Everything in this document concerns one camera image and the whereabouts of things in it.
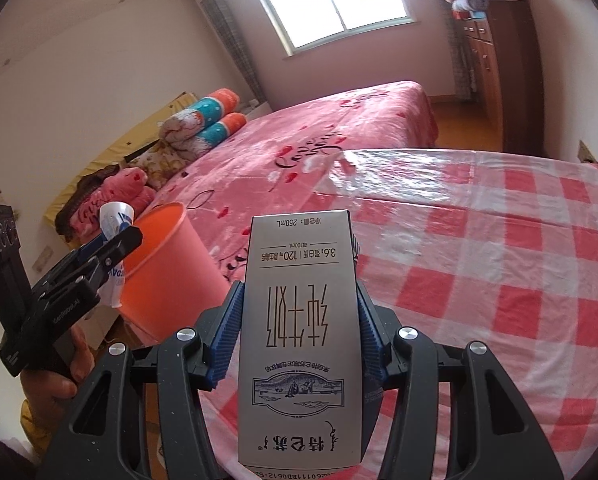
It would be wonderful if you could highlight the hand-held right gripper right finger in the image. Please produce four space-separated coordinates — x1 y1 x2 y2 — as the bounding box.
355 281 566 480

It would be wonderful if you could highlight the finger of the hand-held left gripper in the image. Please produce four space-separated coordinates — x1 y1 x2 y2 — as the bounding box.
74 225 144 293
41 237 106 290

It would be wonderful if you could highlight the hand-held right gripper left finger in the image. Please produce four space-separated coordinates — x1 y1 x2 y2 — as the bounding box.
35 280 246 480

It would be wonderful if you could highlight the orange plastic bin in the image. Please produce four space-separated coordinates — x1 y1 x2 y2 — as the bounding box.
118 202 230 347

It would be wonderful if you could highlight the white navy milk carton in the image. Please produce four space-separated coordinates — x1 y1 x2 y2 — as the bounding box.
237 210 364 468

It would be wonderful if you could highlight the person's left hand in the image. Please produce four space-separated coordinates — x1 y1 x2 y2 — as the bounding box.
19 327 94 405

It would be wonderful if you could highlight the pink plush cushion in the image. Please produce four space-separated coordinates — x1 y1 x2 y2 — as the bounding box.
66 166 154 241

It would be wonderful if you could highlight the yellow floral pillow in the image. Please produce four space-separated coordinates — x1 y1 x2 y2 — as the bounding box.
126 142 187 188

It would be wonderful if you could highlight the yellow headboard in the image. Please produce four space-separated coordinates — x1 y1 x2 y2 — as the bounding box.
43 91 200 221

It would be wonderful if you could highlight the rolled white red quilt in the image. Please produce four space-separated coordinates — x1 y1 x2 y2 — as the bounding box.
159 110 207 153

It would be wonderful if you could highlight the red white checked tablecloth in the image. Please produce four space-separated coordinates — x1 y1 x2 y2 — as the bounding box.
194 147 598 480

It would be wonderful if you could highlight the orange teal bolster pillow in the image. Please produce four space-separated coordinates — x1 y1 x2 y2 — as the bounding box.
199 112 250 148
191 88 240 118

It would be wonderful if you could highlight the pink bed blanket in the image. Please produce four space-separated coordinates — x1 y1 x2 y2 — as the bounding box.
149 80 440 281

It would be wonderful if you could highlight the grey checked curtain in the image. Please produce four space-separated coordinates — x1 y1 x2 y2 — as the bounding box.
189 0 267 106

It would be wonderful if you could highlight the patterned curtain beside cabinet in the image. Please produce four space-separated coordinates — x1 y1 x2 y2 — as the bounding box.
449 10 480 101

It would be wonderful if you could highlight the brown wooden cabinet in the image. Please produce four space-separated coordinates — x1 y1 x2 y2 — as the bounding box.
459 0 544 153

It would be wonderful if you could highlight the window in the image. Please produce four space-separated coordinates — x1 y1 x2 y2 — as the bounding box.
244 0 417 58

